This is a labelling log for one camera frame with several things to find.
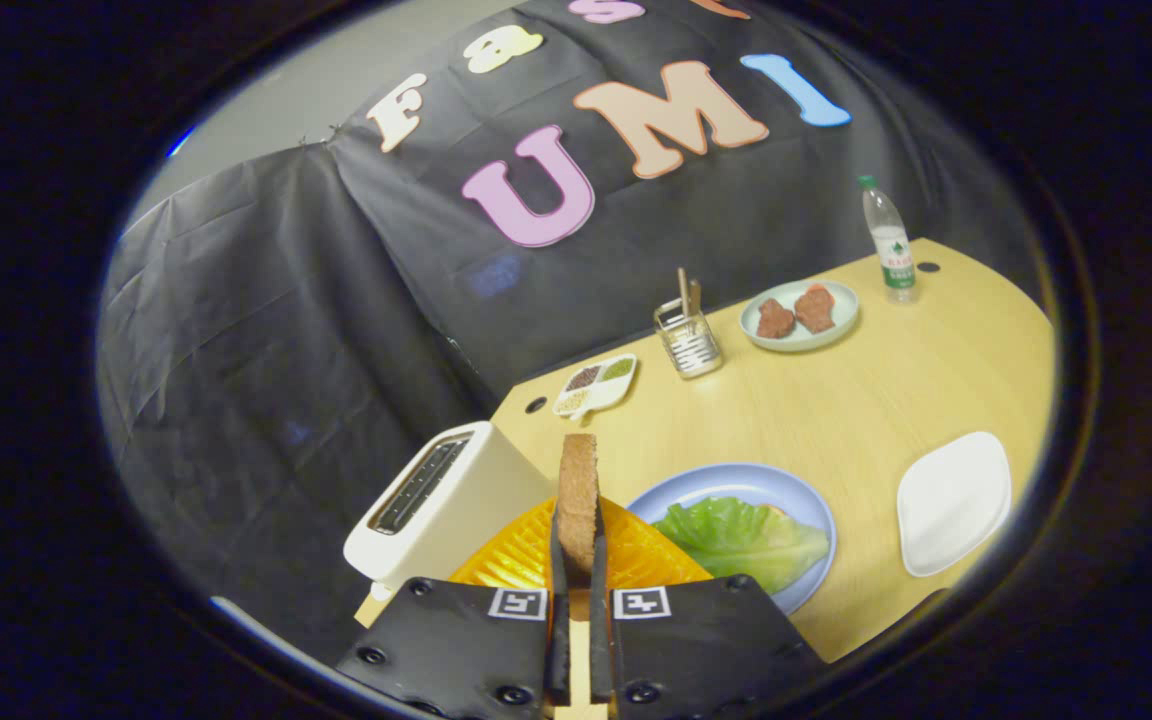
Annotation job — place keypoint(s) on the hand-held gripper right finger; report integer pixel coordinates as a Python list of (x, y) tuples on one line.
[(599, 620)]

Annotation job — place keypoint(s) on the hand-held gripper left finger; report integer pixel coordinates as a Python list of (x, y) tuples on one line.
[(559, 620)]

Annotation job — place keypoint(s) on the brown bread slice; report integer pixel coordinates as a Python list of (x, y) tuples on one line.
[(577, 490)]

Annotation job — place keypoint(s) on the green lettuce leaf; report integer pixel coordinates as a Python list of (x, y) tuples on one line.
[(736, 540)]

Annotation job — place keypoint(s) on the white toaster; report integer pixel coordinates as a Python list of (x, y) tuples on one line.
[(496, 490)]

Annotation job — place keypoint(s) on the light blue round plate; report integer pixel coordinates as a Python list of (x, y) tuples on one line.
[(736, 480)]

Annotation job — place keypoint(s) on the white divided seasoning dish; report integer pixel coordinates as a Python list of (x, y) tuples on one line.
[(596, 385)]

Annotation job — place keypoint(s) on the wooden stick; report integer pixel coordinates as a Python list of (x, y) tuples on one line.
[(695, 297), (683, 292)]

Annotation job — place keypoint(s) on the pale green plate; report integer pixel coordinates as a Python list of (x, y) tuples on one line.
[(801, 343)]

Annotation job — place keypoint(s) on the brown meat slice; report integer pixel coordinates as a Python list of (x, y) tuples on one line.
[(775, 320), (815, 309)]

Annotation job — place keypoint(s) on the white square plate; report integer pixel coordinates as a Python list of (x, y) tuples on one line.
[(951, 500)]

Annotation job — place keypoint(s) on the black backdrop cloth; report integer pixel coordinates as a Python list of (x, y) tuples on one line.
[(286, 330)]

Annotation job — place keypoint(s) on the clear water bottle green cap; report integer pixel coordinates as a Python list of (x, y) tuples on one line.
[(891, 245)]

